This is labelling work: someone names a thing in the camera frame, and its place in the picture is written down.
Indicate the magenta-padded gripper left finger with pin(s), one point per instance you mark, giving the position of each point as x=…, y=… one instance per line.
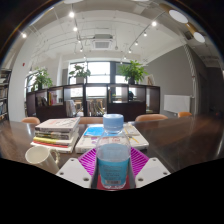
x=75, y=171

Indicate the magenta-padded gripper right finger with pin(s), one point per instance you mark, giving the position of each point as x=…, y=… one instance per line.
x=151, y=171

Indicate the clear blue-label water bottle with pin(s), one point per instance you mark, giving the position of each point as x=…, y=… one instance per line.
x=113, y=160

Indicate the red-edged white book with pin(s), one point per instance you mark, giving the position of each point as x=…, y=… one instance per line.
x=53, y=146

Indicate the cream ceramic mug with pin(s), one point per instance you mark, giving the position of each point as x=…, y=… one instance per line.
x=40, y=156

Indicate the yellow-spined book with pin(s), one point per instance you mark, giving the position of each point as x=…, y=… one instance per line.
x=53, y=140

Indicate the thin blue booklet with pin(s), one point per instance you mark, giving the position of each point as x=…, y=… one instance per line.
x=93, y=131

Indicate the thick white-covered book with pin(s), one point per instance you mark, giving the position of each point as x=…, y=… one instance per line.
x=58, y=124

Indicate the orange chairs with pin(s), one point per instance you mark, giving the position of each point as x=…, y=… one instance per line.
x=151, y=117

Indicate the low dark shelf unit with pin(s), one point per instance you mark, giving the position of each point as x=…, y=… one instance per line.
x=130, y=111

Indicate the potted green plant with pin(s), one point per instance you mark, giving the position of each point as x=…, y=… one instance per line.
x=41, y=79
x=80, y=71
x=132, y=70

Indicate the ceiling air conditioner unit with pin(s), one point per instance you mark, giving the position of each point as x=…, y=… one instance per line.
x=102, y=41

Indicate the ceiling spot lights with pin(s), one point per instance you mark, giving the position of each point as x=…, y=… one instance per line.
x=71, y=14

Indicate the round white ceiling panels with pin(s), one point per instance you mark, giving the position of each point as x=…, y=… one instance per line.
x=178, y=16

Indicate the white wall radiator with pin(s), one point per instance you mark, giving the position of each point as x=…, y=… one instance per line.
x=176, y=104

